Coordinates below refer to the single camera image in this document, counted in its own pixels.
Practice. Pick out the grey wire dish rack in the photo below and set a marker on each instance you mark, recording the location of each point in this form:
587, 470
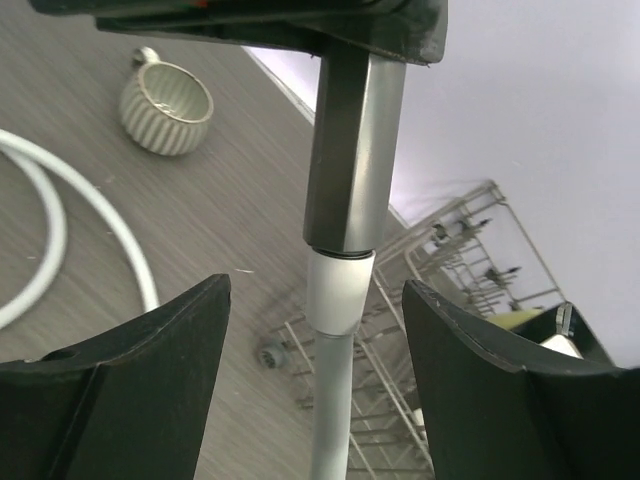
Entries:
473, 250

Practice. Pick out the yellow object behind rack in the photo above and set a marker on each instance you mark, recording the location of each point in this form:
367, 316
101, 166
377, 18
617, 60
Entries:
511, 320

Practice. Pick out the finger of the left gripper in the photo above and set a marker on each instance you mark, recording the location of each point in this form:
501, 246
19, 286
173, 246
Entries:
409, 31

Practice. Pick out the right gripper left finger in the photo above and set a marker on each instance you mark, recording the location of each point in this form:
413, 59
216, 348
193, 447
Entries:
128, 404

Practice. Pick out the grey shower head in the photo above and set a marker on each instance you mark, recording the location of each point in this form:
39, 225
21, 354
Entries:
356, 126

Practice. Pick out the ribbed ceramic mug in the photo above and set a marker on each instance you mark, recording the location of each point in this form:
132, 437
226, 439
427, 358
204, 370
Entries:
164, 108

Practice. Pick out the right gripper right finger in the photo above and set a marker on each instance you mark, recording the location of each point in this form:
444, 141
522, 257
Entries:
499, 406

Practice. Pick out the white square plate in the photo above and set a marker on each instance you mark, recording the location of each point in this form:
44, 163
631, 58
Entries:
563, 345

